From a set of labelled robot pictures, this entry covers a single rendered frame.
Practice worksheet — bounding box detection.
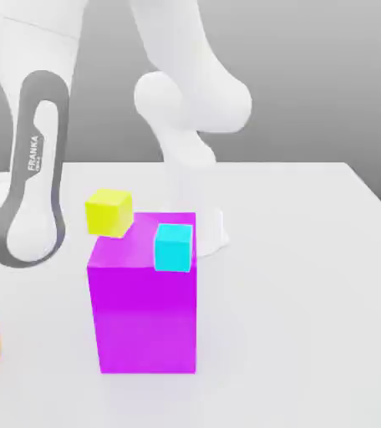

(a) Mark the small yellow cube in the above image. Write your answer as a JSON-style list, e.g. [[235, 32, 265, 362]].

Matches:
[[84, 188, 135, 239]]

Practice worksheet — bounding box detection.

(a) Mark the large magenta box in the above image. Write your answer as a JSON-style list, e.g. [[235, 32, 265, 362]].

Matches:
[[86, 211, 197, 375]]

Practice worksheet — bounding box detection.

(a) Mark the small cyan cube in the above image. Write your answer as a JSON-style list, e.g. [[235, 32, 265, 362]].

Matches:
[[153, 223, 194, 274]]

